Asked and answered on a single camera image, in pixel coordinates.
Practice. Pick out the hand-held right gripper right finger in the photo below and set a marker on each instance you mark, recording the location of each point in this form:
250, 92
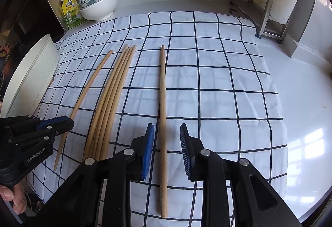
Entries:
185, 154

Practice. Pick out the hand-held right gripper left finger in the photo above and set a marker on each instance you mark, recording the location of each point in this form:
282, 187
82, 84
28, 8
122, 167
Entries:
147, 154

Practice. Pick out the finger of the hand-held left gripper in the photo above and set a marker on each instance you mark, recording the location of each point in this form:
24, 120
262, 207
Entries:
61, 129
49, 123

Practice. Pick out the long wooden chopstick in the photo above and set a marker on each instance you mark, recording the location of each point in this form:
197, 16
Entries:
87, 91
163, 113

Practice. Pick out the large white pot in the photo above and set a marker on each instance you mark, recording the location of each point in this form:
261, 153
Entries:
28, 74

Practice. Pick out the person's left hand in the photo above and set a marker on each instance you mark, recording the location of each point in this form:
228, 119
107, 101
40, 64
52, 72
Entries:
18, 198

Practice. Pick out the white checkered cloth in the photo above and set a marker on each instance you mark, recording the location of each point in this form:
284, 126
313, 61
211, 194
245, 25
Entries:
220, 87

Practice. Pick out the yellow seasoning pouch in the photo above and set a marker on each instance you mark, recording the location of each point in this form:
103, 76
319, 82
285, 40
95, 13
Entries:
71, 12

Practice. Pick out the black range hood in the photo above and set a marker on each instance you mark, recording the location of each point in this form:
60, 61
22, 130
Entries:
28, 4

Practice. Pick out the plain white bowl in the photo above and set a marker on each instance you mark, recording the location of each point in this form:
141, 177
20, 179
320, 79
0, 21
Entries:
99, 10

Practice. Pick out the metal board rack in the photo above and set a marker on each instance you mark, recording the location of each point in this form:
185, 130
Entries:
267, 9

